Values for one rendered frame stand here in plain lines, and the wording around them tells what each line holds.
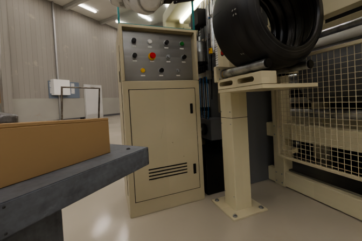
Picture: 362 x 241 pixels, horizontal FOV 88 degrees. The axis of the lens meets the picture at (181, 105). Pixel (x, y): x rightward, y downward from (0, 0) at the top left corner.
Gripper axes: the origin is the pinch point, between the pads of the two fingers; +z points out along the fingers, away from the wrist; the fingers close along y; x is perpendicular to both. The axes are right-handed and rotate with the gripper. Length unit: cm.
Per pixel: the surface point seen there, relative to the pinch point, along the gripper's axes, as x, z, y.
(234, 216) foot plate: 124, 7, 21
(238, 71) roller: 36.6, 17.6, 7.5
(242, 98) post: 53, 32, 26
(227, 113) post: 62, 22, 30
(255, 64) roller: 35.3, 17.5, -4.8
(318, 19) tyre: 19, 55, -12
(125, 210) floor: 116, -54, 62
